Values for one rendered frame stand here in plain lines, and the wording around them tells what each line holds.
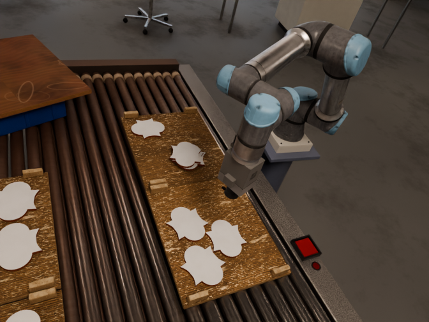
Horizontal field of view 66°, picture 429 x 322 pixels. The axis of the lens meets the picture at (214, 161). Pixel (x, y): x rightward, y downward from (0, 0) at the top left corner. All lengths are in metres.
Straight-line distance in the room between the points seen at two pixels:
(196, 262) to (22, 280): 0.45
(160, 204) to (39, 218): 0.36
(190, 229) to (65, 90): 0.72
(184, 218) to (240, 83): 0.47
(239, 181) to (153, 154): 0.51
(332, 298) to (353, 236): 1.57
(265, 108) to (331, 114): 0.71
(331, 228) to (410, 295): 0.63
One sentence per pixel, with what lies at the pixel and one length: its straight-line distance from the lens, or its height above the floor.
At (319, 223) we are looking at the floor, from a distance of 2.60.
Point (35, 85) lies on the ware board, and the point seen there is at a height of 1.04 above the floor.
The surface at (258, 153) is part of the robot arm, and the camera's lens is 0.80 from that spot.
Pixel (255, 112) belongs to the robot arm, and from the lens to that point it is 0.73.
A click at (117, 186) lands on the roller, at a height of 0.92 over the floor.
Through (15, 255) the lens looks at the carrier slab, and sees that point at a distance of 1.04.
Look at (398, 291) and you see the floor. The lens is 2.62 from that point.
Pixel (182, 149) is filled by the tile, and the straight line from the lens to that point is 1.27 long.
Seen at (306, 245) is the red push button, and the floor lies 0.93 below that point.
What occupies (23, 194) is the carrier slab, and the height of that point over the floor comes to 0.95.
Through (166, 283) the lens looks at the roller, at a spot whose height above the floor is 0.92.
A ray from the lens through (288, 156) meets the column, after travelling 1.56.
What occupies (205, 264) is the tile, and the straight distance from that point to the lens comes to 1.01.
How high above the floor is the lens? 1.81
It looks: 42 degrees down
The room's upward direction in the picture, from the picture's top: 16 degrees clockwise
